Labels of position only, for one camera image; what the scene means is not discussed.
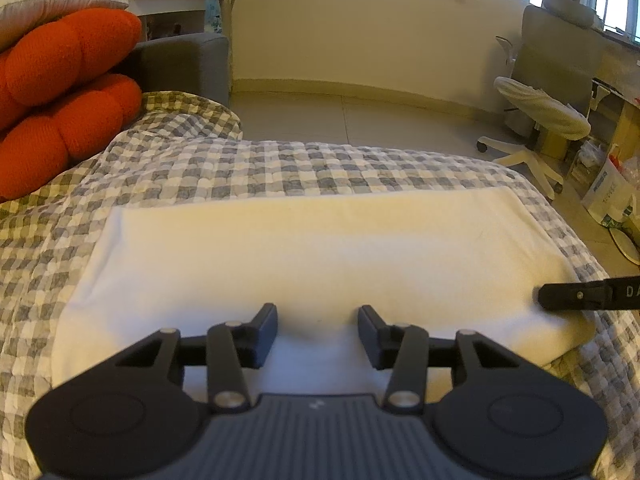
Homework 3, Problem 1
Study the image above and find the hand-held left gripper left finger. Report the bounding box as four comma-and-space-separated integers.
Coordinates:
115, 303, 279, 411

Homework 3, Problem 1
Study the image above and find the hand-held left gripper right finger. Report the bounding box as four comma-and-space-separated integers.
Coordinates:
357, 306, 521, 412

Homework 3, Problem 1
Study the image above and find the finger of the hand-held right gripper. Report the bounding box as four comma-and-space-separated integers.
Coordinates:
537, 280, 613, 313

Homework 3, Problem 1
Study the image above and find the white printed t-shirt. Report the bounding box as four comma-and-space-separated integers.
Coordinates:
50, 187, 598, 411

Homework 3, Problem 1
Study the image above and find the round plate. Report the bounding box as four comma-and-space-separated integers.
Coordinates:
610, 227, 640, 263

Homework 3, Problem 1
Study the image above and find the white plastic bag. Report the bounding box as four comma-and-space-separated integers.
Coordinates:
582, 145, 640, 226

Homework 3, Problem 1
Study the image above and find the cardboard box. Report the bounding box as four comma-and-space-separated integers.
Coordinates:
592, 77, 640, 161

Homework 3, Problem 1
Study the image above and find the grey checked blanket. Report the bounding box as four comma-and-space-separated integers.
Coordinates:
0, 90, 640, 480

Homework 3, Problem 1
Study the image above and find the white office chair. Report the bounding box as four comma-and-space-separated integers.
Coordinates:
475, 5, 608, 201

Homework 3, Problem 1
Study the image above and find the dark grey sofa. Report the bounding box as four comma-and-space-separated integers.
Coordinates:
120, 32, 231, 111

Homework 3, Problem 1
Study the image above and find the orange knitted cushion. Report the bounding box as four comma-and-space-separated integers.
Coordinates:
0, 9, 142, 133
0, 74, 143, 201

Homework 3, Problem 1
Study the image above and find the white shelf unit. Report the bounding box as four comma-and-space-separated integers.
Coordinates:
127, 0, 228, 41

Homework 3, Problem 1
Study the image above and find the beige pillow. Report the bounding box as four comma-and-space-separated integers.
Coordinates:
0, 0, 131, 53

